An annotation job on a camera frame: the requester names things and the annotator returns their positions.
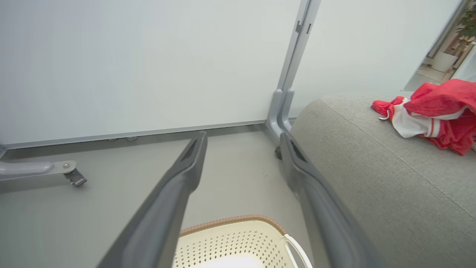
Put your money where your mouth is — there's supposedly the cream perforated laundry basket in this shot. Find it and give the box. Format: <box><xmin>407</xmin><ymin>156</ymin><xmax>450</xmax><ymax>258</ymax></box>
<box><xmin>173</xmin><ymin>215</ymin><xmax>313</xmax><ymax>268</ymax></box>

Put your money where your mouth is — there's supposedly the green potted plant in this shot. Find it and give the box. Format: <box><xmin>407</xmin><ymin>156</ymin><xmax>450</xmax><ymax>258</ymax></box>
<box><xmin>456</xmin><ymin>4</ymin><xmax>476</xmax><ymax>38</ymax></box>

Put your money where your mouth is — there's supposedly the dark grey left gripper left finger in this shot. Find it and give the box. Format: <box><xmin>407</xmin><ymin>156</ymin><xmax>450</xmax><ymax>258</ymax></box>
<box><xmin>97</xmin><ymin>131</ymin><xmax>208</xmax><ymax>268</ymax></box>

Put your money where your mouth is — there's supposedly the white cloth in basket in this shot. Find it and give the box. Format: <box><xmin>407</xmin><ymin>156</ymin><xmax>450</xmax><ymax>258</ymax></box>
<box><xmin>193</xmin><ymin>255</ymin><xmax>263</xmax><ymax>268</ymax></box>

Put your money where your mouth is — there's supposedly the grey upright partition post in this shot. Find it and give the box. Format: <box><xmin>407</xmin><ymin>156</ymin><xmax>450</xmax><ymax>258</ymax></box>
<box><xmin>266</xmin><ymin>0</ymin><xmax>322</xmax><ymax>141</ymax></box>

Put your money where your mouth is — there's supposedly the red and white shirt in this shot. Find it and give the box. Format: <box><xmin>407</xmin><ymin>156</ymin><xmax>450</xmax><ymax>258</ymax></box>
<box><xmin>371</xmin><ymin>79</ymin><xmax>476</xmax><ymax>156</ymax></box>

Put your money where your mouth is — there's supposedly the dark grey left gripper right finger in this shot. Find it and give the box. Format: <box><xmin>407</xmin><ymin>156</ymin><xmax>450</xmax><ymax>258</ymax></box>
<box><xmin>279</xmin><ymin>132</ymin><xmax>383</xmax><ymax>268</ymax></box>

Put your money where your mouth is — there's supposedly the white plant pot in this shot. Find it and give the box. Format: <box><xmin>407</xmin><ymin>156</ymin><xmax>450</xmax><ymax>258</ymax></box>
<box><xmin>431</xmin><ymin>51</ymin><xmax>460</xmax><ymax>73</ymax></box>

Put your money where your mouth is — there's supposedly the grey horizontal partition foot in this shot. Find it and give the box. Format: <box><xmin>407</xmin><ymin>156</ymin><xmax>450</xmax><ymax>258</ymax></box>
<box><xmin>0</xmin><ymin>161</ymin><xmax>77</xmax><ymax>182</ymax></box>

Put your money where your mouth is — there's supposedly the black caster wheel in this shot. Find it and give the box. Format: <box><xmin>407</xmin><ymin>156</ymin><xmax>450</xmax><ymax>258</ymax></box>
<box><xmin>64</xmin><ymin>168</ymin><xmax>87</xmax><ymax>187</ymax></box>

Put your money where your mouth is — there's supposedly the grey fabric sofa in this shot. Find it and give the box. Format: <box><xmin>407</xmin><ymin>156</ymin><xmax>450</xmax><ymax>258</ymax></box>
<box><xmin>290</xmin><ymin>91</ymin><xmax>476</xmax><ymax>268</ymax></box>

